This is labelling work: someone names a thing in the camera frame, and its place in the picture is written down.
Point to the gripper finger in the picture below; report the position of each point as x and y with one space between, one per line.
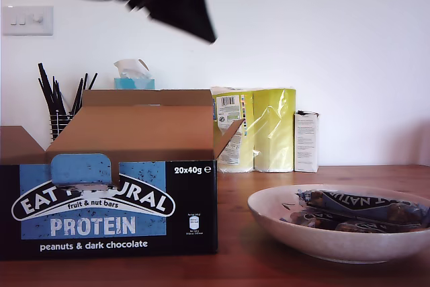
171 11
200 8

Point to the black blue snackbar carton box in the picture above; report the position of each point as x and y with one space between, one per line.
100 230

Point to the blue black snackbar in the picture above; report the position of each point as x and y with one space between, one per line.
302 219
363 228
363 204

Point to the teal tissue box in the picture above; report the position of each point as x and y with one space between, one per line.
134 83

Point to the small white carton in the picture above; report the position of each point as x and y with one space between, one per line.
305 142

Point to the white plate blue flowers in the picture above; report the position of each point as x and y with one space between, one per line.
302 246

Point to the black stick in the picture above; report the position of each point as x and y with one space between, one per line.
86 93
48 97
50 88
80 93
59 94

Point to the yellow paper towel pack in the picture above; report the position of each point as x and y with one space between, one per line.
272 132

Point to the white light switch plate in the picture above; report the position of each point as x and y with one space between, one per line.
27 21

